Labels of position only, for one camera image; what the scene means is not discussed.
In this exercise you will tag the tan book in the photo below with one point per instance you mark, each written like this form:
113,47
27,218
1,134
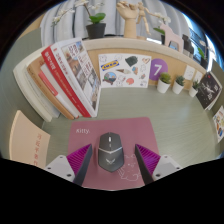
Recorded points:
41,83

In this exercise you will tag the dark-framed window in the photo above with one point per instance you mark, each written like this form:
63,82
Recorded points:
195,30

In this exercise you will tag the pink mouse pad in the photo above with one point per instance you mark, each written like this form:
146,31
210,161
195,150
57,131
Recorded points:
133,130

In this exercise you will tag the red-spined photo magazine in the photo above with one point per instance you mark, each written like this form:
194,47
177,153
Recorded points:
80,70

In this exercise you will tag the white orchid in black pot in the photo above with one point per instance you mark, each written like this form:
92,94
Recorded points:
159,30
204,61
96,30

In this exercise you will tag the beige booklet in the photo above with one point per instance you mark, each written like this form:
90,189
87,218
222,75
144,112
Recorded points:
26,140

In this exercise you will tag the colourful sticker sheet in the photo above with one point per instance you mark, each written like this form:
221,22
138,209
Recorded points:
219,125

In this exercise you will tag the grey curtain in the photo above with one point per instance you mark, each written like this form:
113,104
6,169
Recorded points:
66,23

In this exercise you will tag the black-covered book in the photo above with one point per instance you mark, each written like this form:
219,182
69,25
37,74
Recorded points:
208,90

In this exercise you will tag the thick white book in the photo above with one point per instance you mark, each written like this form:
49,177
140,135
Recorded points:
30,90

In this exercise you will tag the dark horse figurine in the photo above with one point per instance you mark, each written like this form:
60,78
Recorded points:
187,45

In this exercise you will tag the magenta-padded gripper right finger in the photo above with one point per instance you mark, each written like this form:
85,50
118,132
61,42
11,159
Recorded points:
163,166

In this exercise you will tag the purple round sign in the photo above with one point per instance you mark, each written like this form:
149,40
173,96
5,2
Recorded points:
157,69

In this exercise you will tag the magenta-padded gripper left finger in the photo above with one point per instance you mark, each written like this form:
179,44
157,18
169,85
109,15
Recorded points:
63,166

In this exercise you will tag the green desk partition panel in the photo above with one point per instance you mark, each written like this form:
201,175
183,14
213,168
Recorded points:
10,93
218,75

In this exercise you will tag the pink horse figurine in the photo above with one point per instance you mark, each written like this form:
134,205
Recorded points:
171,36

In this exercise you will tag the beige desk back ledge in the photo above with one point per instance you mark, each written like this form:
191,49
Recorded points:
133,45

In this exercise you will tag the wooden mannequin figure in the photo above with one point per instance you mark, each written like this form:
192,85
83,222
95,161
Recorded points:
143,15

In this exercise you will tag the thin red book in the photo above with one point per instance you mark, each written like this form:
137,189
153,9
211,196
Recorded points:
53,88

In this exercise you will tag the wooden hand model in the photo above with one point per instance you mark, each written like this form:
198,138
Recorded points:
128,18

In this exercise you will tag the white sticker sheet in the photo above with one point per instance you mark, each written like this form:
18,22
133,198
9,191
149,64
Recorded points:
123,70

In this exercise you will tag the white wall socket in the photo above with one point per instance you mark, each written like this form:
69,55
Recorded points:
199,76
190,72

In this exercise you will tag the grey computer mouse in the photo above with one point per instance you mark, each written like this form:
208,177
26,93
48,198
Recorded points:
110,153

